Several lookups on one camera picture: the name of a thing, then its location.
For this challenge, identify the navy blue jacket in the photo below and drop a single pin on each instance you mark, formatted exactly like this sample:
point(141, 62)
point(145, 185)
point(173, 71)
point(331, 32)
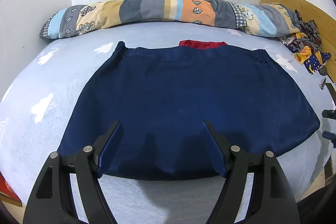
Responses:
point(162, 96)

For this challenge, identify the long patchwork striped pillow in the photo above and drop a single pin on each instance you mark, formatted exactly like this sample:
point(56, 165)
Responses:
point(270, 20)

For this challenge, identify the light blue cloud bedsheet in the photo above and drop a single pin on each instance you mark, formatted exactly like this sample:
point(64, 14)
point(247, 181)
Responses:
point(37, 106)

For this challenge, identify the wooden headboard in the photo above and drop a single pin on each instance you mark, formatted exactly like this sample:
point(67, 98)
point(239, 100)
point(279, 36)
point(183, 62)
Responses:
point(324, 22)

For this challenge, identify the red item under jacket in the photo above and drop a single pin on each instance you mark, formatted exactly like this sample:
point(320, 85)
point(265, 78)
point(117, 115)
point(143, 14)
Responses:
point(201, 45)

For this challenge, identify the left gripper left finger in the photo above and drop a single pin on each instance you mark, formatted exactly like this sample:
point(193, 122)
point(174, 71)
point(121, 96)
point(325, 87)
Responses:
point(51, 199)

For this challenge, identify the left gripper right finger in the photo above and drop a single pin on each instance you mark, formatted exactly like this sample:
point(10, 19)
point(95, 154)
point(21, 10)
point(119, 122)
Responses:
point(271, 200)

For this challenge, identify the colourful patterned cloth pile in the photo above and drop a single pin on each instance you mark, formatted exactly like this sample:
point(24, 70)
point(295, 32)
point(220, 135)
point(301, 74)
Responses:
point(306, 46)

